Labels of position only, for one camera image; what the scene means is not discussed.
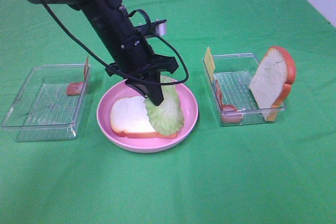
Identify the right clear plastic container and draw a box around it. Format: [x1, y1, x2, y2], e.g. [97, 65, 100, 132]
[202, 52, 286, 126]

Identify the bread slice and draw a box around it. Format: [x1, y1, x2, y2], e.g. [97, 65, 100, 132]
[249, 46, 296, 122]
[110, 96, 177, 138]

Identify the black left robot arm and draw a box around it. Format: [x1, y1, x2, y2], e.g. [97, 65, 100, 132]
[28, 0, 178, 105]

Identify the green tablecloth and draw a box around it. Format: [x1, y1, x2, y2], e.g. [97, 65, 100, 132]
[1, 0, 335, 223]

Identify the clear plastic container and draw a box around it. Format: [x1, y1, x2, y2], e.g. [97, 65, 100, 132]
[1, 63, 91, 142]
[202, 52, 286, 126]

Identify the left clear plastic container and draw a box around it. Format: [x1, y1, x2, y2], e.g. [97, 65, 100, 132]
[1, 63, 91, 142]

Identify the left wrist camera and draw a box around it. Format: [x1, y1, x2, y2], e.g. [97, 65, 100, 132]
[135, 19, 167, 39]

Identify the pink round plate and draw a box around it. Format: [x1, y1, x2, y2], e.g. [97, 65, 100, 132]
[97, 81, 198, 153]

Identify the green lettuce leaf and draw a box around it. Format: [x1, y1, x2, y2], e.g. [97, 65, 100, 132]
[144, 84, 184, 136]

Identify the bacon strip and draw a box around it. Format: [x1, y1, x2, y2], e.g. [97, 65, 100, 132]
[215, 80, 243, 123]
[66, 57, 89, 96]

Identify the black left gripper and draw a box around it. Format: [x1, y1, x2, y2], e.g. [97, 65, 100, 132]
[104, 34, 179, 106]

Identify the yellow cheese slice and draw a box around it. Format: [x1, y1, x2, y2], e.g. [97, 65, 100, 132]
[204, 47, 215, 83]

